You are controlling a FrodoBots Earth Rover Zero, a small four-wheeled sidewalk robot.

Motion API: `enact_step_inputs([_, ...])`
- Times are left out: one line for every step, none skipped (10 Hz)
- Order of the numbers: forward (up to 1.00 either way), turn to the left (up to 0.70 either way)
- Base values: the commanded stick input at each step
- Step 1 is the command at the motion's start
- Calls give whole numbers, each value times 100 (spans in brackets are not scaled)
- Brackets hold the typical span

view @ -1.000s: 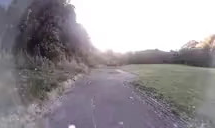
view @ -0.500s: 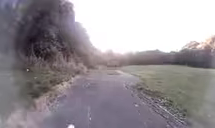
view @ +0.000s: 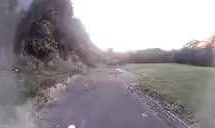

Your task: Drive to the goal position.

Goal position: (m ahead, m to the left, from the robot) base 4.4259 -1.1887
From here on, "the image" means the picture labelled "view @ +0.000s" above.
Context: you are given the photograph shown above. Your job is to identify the sunlit trees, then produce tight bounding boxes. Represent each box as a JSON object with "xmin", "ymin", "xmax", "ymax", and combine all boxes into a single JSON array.
[{"xmin": 182, "ymin": 32, "xmax": 215, "ymax": 51}]

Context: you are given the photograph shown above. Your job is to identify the distant hedge line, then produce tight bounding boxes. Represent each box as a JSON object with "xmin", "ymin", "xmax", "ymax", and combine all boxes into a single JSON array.
[{"xmin": 104, "ymin": 47, "xmax": 215, "ymax": 68}]

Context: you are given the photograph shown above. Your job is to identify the grey asphalt path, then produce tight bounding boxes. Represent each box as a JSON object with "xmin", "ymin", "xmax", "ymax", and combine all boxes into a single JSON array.
[{"xmin": 34, "ymin": 65, "xmax": 183, "ymax": 128}]

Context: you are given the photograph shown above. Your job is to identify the green grass field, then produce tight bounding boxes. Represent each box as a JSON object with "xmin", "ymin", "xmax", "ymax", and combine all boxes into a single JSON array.
[{"xmin": 121, "ymin": 62, "xmax": 215, "ymax": 128}]

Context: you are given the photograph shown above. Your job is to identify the overgrown weedy verge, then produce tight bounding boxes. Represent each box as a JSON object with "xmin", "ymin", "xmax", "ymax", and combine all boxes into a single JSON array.
[{"xmin": 0, "ymin": 54, "xmax": 91, "ymax": 128}]

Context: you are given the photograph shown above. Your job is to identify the wood of dark trees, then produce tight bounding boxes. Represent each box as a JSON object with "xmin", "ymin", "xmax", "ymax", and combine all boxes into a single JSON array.
[{"xmin": 0, "ymin": 0, "xmax": 106, "ymax": 68}]

